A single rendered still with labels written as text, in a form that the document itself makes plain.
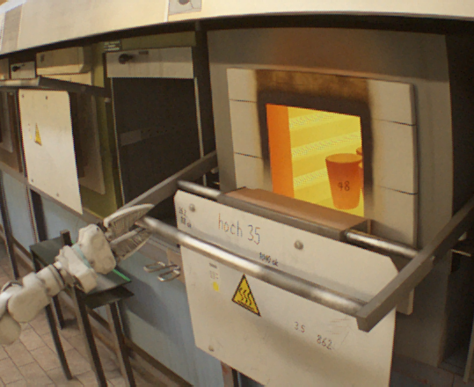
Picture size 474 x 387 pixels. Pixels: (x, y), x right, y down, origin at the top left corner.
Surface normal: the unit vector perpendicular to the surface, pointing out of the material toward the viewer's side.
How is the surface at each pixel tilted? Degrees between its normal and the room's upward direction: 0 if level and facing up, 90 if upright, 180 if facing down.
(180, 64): 90
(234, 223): 90
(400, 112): 90
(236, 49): 90
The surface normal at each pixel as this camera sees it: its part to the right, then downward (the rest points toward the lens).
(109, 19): -0.78, 0.07
